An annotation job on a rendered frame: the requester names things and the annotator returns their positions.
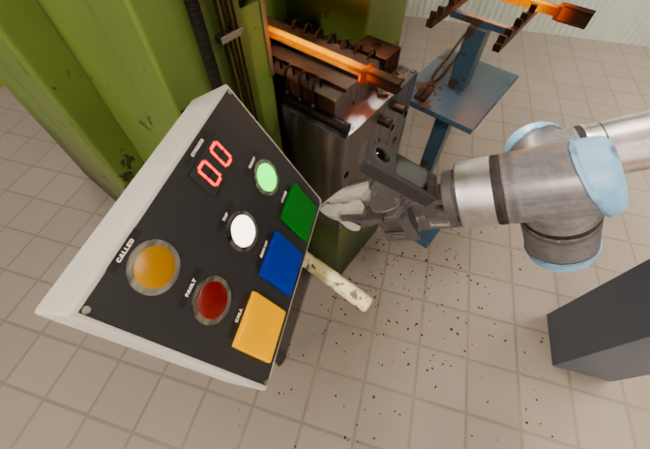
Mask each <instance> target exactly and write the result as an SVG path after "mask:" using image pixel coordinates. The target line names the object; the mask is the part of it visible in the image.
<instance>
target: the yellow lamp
mask: <svg viewBox="0 0 650 449"><path fill-rule="evenodd" d="M174 272H175V259H174V256H173V254H172V253H171V252H170V251H169V250H168V249H167V248H165V247H162V246H152V247H148V248H147V249H145V250H143V251H142V252H141V253H140V254H139V255H138V257H137V258H136V261H135V263H134V275H135V277H136V279H137V281H138V282H139V283H140V284H141V285H143V286H144V287H147V288H152V289H155V288H160V287H162V286H164V285H166V284H167V283H168V282H169V281H170V280H171V278H172V277H173V275H174Z"/></svg>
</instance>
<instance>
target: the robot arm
mask: <svg viewBox="0 0 650 449"><path fill-rule="evenodd" d="M646 169H650V109H649V110H645V111H641V112H638V113H633V114H629V115H625V116H621V117H616V118H612V119H608V120H605V121H600V122H596V123H592V124H588V125H577V126H573V127H569V128H565V129H562V128H561V127H560V126H558V125H556V124H554V123H552V122H545V121H542V122H535V123H532V124H529V125H526V126H524V127H522V128H520V129H519V130H517V131H516V132H514V133H513V134H512V135H511V136H510V137H509V138H508V140H507V142H506V144H505V146H504V153H500V154H495V155H490V156H484V157H479V158H474V159H469V160H464V161H458V162H455V164H454V166H453V169H450V170H444V171H442V172H441V176H440V184H437V178H436V175H435V174H433V173H432V172H430V171H428V170H426V169H425V168H423V167H421V166H420V165H417V164H415V163H414V162H412V161H410V160H409V159H407V158H405V157H404V156H403V155H401V154H399V153H398V152H396V151H394V150H392V149H391V148H389V147H387V146H385V145H384V144H382V143H380V142H379V141H377V140H375V139H373V138H370V139H369V140H368V141H367V142H366V143H365V144H364V145H363V146H362V148H361V153H360V159H359V165H358V170H359V172H361V173H362V174H364V175H366V176H364V177H362V178H360V179H358V180H356V181H354V182H352V183H350V184H348V185H347V187H345V188H343V189H341V190H339V191H338V192H337V193H335V194H334V195H332V196H331V197H330V198H328V199H327V200H326V201H325V202H324V203H322V204H321V206H320V209H319V210H320V212H321V213H323V214H324V215H325V216H327V217H328V218H331V219H334V220H338V221H339V222H340V223H342V224H343V225H344V226H346V227H347V228H348V229H350V230H353V231H357V230H360V229H361V226H373V225H376V224H378V225H379V226H380V228H381V229H382V230H384V232H385V233H383V236H384V237H385V239H386V240H387V242H388V243H389V242H401V241H414V240H421V231H422V230H429V229H439V228H451V227H462V226H464V227H478V226H490V225H507V224H520V225H521V229H522V233H523V238H524V240H523V247H524V249H525V250H526V252H527V253H528V255H529V257H530V258H531V259H532V260H533V261H534V262H535V263H536V264H538V265H539V266H541V267H543V268H545V269H547V270H549V271H553V272H560V273H570V272H575V271H579V270H582V269H584V268H586V267H588V266H589V265H590V264H592V263H593V262H594V261H595V259H596V258H597V256H598V254H599V253H600V251H601V249H602V240H601V239H602V232H603V225H604V219H605V216H607V217H614V216H616V215H618V214H623V213H624V212H625V211H626V210H627V209H628V205H629V197H628V189H627V183H626V178H625V173H630V172H636V171H642V170H646ZM365 205H367V207H365ZM404 234H407V235H408V236H409V238H401V239H394V238H393V236H394V235H404Z"/></svg>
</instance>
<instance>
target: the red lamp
mask: <svg viewBox="0 0 650 449"><path fill-rule="evenodd" d="M227 299H228V298H227V291H226V288H225V287H224V285H223V284H222V283H220V282H210V283H208V284H206V285H205V286H204V287H202V289H201V291H200V293H199V295H198V300H197V306H198V309H199V312H200V313H201V315H202V316H204V317H205V318H207V319H214V318H217V317H219V316H220V315H221V314H222V313H223V311H224V310H225V308H226V305H227Z"/></svg>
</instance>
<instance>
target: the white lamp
mask: <svg viewBox="0 0 650 449"><path fill-rule="evenodd" d="M231 234H232V237H233V240H234V241H235V243H236V244H237V245H239V246H240V247H247V246H249V245H250V244H251V243H252V241H253V239H254V235H255V228H254V224H253V222H252V220H251V219H250V218H249V217H248V216H245V215H241V216H238V217H237V218H236V219H235V220H234V221H233V223H232V227H231Z"/></svg>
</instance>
